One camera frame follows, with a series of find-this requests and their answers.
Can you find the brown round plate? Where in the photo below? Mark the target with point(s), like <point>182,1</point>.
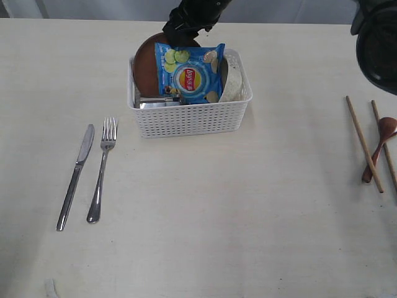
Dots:
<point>144,67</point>

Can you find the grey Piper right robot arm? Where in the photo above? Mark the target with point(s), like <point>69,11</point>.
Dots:
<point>374,25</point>

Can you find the silver fork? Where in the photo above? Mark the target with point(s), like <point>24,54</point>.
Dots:
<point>107,143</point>

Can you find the silver table knife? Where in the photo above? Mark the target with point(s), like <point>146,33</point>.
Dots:
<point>81,159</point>

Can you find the wooden chopstick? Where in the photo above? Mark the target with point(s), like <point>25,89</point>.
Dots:
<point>385,147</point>
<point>363,143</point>

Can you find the dark brown wooden spoon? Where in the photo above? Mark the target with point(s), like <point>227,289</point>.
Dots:
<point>381,146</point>

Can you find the blue Lays chips bag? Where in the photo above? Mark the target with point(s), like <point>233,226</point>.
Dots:
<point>190,72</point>

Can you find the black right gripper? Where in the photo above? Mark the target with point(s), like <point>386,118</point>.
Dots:
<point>189,17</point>

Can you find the white perforated plastic basket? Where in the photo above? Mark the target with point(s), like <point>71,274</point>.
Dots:
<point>172,121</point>

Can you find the speckled white ceramic bowl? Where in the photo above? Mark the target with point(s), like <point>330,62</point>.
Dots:
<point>231,79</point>

